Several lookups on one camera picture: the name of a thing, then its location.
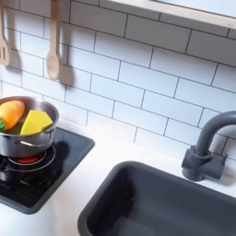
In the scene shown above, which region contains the yellow block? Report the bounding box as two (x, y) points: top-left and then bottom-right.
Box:
(19, 109), (54, 136)

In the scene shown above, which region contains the orange toy carrot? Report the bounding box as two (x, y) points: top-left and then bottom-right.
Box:
(0, 100), (26, 134)

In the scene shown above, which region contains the black toy stove top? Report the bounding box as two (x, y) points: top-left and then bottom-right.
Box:
(0, 126), (96, 216)

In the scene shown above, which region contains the wooden spoon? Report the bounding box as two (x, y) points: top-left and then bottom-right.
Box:
(45, 0), (62, 82)

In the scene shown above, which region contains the steel pot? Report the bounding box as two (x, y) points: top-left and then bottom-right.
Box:
(0, 96), (61, 159)

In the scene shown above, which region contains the dark grey tap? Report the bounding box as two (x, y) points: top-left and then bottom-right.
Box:
(181, 110), (236, 183)

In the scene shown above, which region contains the dark grey sink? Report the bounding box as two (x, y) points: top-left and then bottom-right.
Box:
(77, 159), (236, 236)

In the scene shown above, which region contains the wooden kitchen shelf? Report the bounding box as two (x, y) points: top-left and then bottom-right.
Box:
(105, 0), (236, 30)

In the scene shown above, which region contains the wooden slotted spatula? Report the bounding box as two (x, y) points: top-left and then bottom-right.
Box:
(0, 0), (11, 66)

